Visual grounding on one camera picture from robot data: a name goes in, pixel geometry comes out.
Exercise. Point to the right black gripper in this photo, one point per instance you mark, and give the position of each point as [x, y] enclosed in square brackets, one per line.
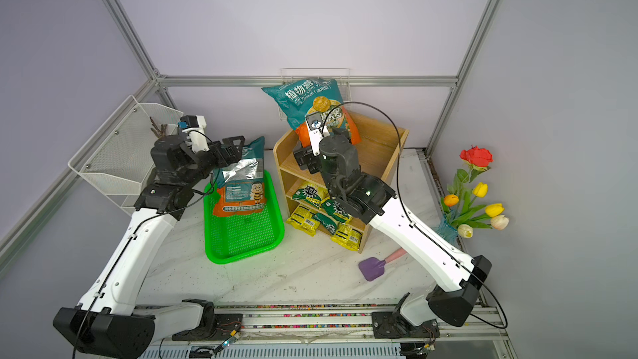
[307, 160]

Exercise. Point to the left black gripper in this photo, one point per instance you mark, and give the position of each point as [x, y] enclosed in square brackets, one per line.
[233, 154]

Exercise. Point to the teal orange soil bag back-facing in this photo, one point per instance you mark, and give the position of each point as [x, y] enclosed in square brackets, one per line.
[241, 186]

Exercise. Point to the yellow green fertilizer packet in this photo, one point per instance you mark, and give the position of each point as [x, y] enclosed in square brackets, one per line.
[347, 237]
[304, 219]
[312, 194]
[335, 211]

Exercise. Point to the teal orange soil bag front-facing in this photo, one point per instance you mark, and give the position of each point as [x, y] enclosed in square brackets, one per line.
[304, 97]

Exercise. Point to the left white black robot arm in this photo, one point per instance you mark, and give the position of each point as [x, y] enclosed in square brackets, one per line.
[107, 320]

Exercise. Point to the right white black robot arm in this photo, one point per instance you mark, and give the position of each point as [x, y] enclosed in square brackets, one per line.
[458, 277]

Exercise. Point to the brown twigs bundle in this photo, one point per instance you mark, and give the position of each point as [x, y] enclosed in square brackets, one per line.
[159, 130]

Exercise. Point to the green plastic basket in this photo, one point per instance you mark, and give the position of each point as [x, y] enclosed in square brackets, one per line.
[237, 237]

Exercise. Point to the purple pink toy shovel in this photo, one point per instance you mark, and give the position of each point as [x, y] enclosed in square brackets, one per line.
[372, 268]

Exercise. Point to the blue glass vase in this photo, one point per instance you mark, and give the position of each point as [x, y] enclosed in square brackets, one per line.
[448, 233]

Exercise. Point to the artificial flower bouquet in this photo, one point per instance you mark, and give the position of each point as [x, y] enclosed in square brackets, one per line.
[461, 206]

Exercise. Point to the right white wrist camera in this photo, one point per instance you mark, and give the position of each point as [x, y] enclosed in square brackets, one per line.
[316, 130]

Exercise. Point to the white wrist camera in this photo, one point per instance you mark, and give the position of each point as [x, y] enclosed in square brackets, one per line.
[316, 130]
[192, 128]

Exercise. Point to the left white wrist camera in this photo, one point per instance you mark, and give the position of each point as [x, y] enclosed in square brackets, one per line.
[192, 128]

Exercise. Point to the white wire wall basket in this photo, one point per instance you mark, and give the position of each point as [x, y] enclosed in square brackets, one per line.
[341, 75]

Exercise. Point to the white mesh wall rack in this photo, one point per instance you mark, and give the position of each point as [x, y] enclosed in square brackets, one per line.
[116, 160]

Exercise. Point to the metal base rail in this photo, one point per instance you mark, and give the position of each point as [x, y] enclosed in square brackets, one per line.
[344, 331]

